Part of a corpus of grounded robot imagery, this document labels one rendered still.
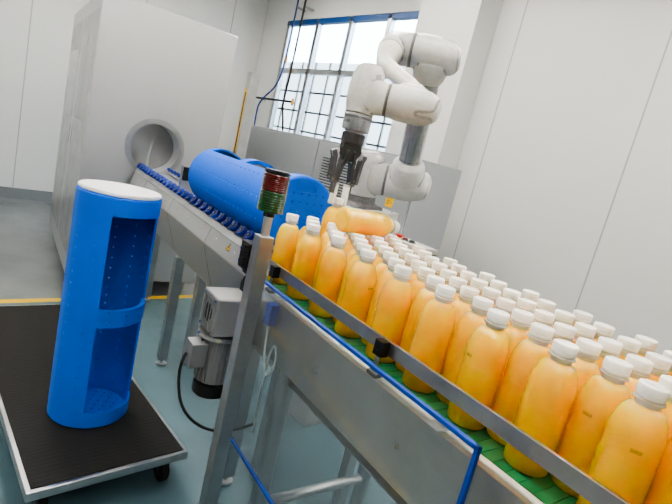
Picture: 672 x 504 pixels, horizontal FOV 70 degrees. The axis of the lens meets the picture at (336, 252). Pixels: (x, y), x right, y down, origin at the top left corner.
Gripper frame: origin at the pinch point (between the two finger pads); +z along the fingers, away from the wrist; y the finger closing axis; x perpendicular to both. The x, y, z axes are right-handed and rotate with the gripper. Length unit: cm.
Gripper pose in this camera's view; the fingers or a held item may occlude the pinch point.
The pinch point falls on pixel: (339, 194)
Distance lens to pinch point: 157.1
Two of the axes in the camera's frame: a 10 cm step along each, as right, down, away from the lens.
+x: 5.2, 3.0, -8.0
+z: -2.4, 9.5, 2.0
